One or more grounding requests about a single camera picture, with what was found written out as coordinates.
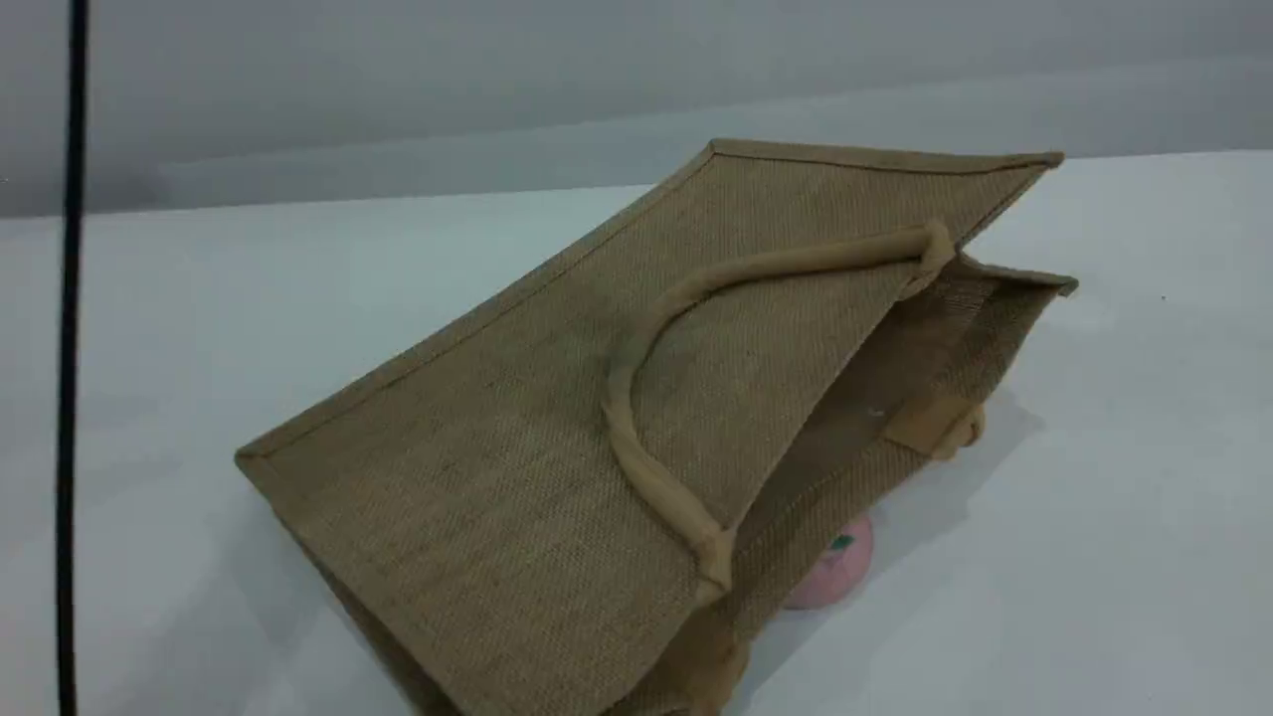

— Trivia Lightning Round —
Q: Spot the brown jute tote bag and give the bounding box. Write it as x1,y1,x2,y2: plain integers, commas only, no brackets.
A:
233,137,1081,716

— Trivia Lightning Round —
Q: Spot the pink peach bun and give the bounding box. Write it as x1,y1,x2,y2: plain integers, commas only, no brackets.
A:
784,512,876,611

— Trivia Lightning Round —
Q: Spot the black hanging cable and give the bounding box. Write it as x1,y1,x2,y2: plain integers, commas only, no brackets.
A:
54,0,92,716

